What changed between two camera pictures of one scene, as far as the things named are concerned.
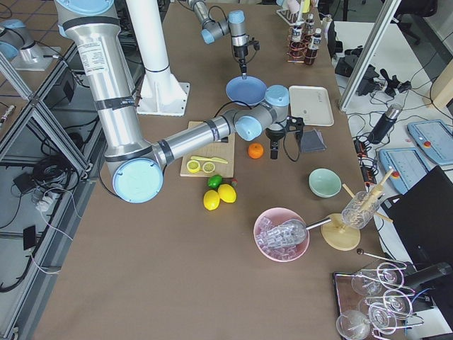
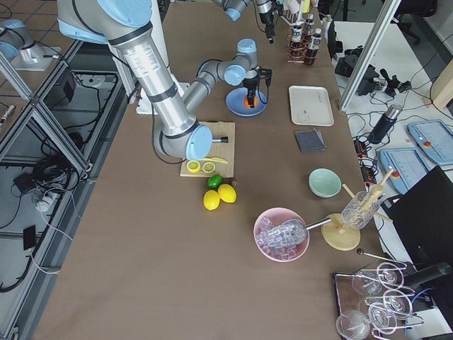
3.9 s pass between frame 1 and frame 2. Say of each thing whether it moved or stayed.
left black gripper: moved
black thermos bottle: stayed
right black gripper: moved
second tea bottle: stayed
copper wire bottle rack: stayed
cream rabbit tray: stayed
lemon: stayed
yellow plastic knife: stayed
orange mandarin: moved
